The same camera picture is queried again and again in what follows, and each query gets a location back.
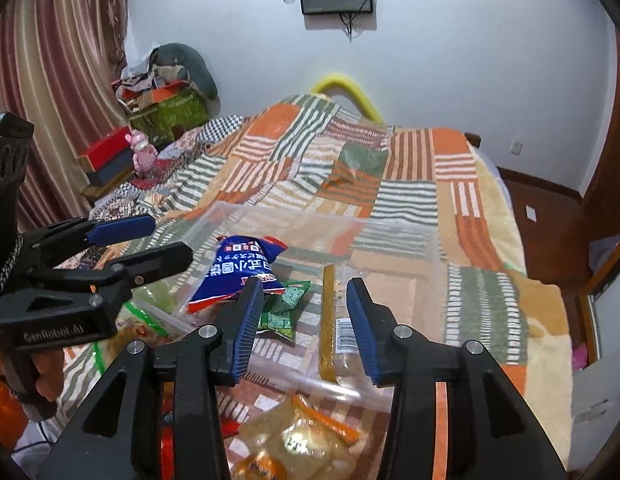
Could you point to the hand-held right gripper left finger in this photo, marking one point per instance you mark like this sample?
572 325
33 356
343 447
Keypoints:
245 332

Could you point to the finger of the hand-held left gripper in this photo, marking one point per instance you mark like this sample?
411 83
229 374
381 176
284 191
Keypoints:
155 260
122 227

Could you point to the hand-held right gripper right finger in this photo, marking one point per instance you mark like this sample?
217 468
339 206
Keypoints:
362 332

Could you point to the long clear biscuit packet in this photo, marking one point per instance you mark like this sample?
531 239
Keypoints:
332 320

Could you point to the green snack packet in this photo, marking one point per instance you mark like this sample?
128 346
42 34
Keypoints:
285 305

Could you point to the clear zip bag green seal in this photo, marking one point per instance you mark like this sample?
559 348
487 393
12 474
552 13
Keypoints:
140 320

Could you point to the blue snack packet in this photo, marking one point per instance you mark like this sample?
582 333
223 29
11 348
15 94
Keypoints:
235 265

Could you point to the clear plastic storage container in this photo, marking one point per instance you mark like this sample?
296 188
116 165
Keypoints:
340 240

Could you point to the clear bread packet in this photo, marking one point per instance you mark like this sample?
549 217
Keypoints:
295 440

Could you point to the red snack packet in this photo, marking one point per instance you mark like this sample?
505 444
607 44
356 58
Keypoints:
166 425

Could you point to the person's left forearm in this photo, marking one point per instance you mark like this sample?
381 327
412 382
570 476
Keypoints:
2 410

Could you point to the person's left hand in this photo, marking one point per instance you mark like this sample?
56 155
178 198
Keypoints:
47 372

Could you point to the dark grey box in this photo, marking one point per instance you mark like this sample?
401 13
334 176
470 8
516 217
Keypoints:
112 170

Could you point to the pink plush toy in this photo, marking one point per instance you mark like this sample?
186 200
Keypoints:
142 157

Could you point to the red box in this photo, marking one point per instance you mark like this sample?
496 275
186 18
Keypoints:
107 147

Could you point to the checked printed quilt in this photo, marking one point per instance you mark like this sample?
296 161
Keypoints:
190 145

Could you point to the orange green striped patchwork blanket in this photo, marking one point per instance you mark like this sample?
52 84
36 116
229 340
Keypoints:
415 200

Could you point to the striped brown curtain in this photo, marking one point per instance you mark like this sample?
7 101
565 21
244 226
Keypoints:
55 60

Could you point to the white paper sheet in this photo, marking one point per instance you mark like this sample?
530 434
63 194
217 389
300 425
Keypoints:
532 213

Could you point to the white bed sheet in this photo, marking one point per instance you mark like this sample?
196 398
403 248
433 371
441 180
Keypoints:
490 162

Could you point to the pink slipper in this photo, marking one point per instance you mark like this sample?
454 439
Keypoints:
580 357

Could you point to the wooden bedpost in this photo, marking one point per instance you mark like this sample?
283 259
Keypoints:
473 140

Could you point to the white stickered appliance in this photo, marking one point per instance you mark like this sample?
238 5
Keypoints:
600 410

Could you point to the yellow foam tube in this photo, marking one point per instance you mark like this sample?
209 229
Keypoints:
335 82

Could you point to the wooden framed sliding wardrobe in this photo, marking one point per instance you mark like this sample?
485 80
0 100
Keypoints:
610 265

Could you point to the white wall socket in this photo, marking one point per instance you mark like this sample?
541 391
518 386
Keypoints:
516 147

